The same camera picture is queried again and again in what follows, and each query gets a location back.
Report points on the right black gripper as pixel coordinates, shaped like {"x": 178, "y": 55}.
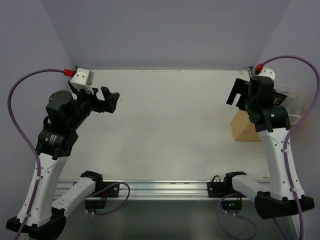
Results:
{"x": 241, "y": 86}

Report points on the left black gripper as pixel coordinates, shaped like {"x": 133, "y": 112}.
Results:
{"x": 99, "y": 103}

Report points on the brown paper bag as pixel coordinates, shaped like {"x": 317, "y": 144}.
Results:
{"x": 244, "y": 131}

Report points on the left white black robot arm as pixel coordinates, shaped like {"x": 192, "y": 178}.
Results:
{"x": 42, "y": 217}

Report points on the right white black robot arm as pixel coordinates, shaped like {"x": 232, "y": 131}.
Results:
{"x": 284, "y": 196}

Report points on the black snack bag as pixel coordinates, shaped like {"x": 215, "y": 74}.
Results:
{"x": 278, "y": 97}

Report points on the right black controller box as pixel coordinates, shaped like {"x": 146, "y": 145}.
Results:
{"x": 232, "y": 205}

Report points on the black controller box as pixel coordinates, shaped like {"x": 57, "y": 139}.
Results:
{"x": 232, "y": 205}
{"x": 95, "y": 204}

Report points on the left black controller box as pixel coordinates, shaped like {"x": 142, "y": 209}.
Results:
{"x": 95, "y": 204}

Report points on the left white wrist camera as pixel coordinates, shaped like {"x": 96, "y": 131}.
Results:
{"x": 82, "y": 80}

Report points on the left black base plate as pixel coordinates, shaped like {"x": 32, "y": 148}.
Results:
{"x": 105, "y": 189}

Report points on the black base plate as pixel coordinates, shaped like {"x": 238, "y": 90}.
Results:
{"x": 105, "y": 189}
{"x": 219, "y": 188}

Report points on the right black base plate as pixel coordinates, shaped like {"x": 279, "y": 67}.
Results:
{"x": 219, "y": 188}

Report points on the aluminium mounting rail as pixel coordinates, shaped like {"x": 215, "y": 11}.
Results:
{"x": 151, "y": 189}

